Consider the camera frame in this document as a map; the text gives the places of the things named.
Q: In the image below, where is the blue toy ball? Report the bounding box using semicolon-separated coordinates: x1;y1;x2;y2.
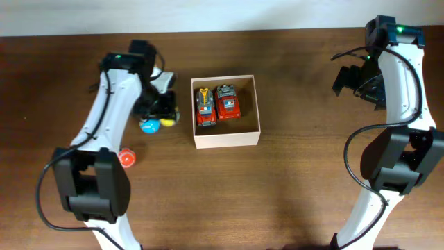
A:
139;119;160;134

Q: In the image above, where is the yellow toy ball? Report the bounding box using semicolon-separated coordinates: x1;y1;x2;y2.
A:
160;107;180;127

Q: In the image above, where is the red truck with yellow crane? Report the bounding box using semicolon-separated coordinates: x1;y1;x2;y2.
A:
196;88;216;126

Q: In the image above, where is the red toy ball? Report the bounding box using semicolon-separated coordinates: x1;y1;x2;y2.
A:
118;148;137;169

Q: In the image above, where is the red truck with grey top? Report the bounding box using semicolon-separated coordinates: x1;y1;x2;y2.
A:
215;85;241;121

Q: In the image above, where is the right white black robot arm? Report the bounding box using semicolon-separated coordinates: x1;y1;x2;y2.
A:
329;15;443;249

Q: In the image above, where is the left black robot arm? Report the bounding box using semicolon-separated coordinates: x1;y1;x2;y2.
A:
45;40;180;249

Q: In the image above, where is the white cardboard box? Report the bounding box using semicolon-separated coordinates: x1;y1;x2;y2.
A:
191;75;261;149

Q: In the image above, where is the left black cable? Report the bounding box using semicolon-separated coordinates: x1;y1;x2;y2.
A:
35;51;167;250

